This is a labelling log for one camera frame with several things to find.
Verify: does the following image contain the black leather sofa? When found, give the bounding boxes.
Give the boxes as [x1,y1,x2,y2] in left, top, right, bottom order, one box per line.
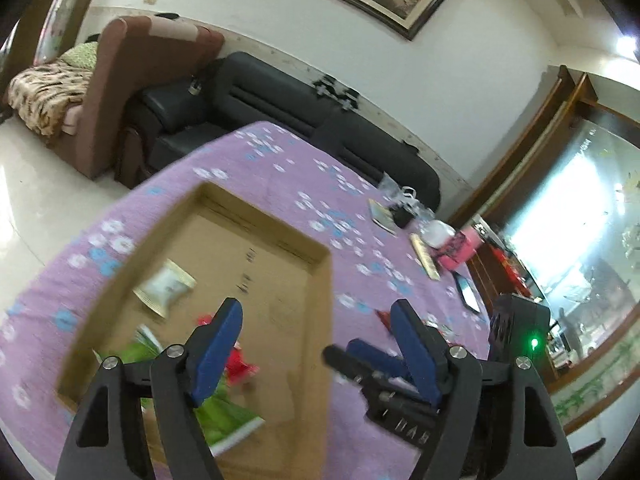
[115,51,441,211]

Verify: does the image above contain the brown sofa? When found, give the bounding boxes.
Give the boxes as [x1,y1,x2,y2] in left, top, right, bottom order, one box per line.
[52,15,225,181]

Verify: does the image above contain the ceiling light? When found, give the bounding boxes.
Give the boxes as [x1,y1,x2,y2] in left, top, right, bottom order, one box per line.
[612,35,640,61]

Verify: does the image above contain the black smartphone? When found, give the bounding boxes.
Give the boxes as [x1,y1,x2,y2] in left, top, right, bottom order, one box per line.
[454,272,482,313]

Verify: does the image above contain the purple floral tablecloth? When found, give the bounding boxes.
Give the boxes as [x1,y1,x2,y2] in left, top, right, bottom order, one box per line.
[0,120,493,480]

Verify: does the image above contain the cardboard box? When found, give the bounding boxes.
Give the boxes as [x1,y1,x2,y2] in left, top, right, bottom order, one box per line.
[55,180,335,466]

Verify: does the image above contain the yellow flat packet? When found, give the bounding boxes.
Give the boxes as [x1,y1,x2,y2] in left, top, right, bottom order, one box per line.
[410,232,441,281]

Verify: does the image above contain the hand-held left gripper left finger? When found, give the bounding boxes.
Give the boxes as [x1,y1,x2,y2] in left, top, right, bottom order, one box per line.
[55,297,244,480]

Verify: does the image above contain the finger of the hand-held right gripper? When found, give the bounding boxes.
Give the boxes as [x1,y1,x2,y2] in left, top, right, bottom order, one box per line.
[345,338,416,391]
[322,345,382,397]

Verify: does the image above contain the black device with green light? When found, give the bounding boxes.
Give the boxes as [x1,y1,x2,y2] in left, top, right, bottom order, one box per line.
[470,215,558,386]

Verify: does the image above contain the white green snack packet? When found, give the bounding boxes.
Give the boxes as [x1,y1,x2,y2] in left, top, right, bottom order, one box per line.
[132,259,197,318]

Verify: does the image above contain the leopard print blanket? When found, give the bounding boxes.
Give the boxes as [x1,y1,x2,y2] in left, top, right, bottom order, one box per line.
[2,57,96,138]

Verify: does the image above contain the clear glass cup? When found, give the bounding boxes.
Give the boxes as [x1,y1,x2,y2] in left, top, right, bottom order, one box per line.
[422,219,457,248]

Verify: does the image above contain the green pillow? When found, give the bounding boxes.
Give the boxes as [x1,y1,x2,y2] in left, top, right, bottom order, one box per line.
[62,41,101,68]

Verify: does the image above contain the pink bottle with knitted sleeve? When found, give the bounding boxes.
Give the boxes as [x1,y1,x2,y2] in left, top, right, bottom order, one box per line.
[437,227,483,271]

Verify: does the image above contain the small booklet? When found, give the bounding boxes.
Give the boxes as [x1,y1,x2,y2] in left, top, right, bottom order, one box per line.
[368,198,398,235]

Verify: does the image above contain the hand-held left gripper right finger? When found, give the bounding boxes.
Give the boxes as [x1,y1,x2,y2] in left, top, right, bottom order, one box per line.
[390,299,578,480]

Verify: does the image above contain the wooden framed glass screen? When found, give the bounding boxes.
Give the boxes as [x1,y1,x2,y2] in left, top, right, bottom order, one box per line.
[450,65,640,436]

